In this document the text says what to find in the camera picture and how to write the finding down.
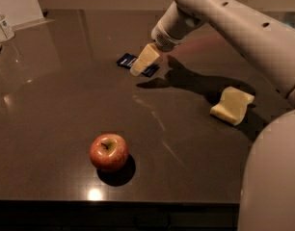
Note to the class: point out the red apple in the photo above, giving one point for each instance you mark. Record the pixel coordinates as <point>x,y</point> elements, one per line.
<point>109,152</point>

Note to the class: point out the yellow sponge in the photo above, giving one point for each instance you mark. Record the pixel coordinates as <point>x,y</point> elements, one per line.
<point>232,106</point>

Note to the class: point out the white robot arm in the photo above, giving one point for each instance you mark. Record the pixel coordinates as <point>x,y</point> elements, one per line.
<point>267,198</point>

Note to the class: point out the blue rxbar wrapper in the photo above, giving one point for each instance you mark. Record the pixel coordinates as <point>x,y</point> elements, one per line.
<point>127,60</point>

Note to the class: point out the clear plastic water bottle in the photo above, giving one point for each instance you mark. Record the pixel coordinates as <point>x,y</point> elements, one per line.
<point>6,31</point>

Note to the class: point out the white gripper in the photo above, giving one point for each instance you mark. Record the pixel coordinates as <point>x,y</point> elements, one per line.
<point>164,38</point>

